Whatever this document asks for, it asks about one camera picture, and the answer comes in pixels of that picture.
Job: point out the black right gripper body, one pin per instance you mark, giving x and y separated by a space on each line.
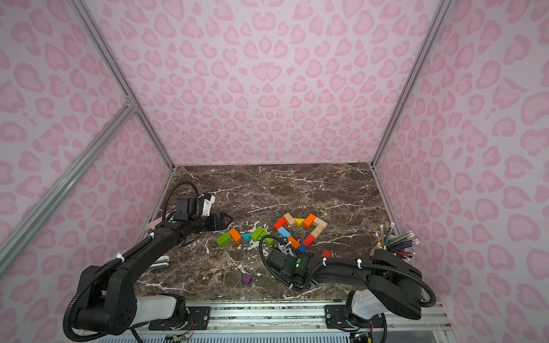
272 259

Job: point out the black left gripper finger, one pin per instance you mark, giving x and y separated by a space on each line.
223 221
213 223

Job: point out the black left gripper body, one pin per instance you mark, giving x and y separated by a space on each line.
214 220

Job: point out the orange block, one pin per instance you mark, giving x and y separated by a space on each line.
293 242
309 221
236 236

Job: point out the teal triangle block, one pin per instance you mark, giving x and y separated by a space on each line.
246 237

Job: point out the light blue block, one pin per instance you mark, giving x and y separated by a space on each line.
283 232

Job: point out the natural wood block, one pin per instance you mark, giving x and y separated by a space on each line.
317 231
319 222
290 220

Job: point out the yellow triangle block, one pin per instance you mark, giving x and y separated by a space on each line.
299 222

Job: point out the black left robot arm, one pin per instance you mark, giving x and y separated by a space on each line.
105 302

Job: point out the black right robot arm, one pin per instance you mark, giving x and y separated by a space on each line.
384 283

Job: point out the pink pencil case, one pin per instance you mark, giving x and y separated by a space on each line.
151 225

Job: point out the white stapler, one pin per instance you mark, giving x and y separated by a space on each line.
162 262

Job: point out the purple cube block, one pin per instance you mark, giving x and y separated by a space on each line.
247 278

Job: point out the bundle of pencils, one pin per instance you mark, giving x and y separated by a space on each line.
400 245

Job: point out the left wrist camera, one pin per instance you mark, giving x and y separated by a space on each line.
206 201

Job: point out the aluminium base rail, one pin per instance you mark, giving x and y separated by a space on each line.
292 321

